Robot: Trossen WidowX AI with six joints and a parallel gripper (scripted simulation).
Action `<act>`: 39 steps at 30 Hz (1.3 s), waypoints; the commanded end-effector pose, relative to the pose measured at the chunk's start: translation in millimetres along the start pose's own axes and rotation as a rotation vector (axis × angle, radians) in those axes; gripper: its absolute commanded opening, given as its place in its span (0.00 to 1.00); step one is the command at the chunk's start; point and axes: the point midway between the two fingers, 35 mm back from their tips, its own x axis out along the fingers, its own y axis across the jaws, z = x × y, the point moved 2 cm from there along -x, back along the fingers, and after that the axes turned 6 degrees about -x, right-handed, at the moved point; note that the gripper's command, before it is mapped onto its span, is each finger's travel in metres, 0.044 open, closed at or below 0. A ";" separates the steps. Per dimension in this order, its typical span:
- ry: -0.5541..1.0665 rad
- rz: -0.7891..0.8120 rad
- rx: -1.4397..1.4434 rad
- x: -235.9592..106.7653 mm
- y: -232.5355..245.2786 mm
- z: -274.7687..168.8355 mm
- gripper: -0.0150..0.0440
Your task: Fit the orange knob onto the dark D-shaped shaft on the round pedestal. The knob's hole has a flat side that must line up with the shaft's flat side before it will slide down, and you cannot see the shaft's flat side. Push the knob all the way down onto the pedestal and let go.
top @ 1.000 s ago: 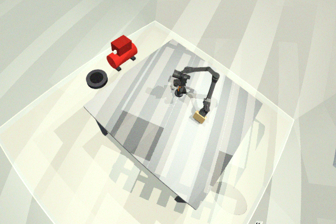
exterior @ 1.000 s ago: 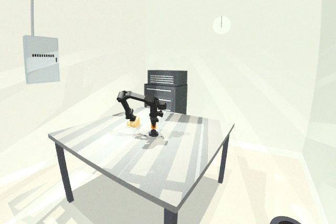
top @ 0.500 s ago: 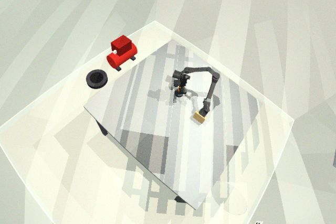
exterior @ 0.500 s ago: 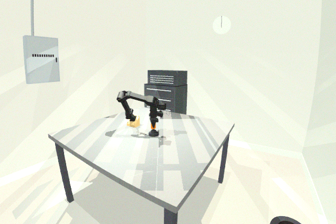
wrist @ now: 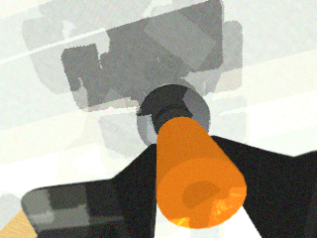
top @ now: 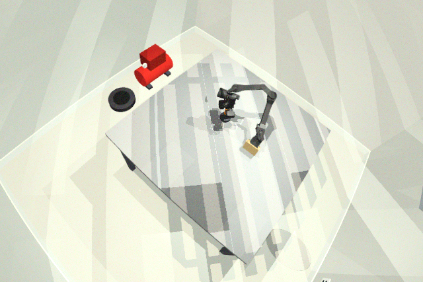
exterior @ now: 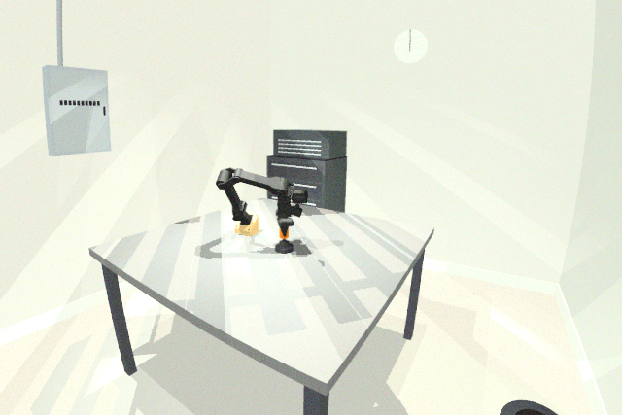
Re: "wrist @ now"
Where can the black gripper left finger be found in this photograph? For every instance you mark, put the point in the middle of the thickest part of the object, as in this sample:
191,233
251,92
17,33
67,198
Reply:
128,201

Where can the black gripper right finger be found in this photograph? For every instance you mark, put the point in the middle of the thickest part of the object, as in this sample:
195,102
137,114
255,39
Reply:
281,195

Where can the orange knob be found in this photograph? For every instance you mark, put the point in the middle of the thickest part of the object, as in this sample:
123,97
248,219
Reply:
197,184

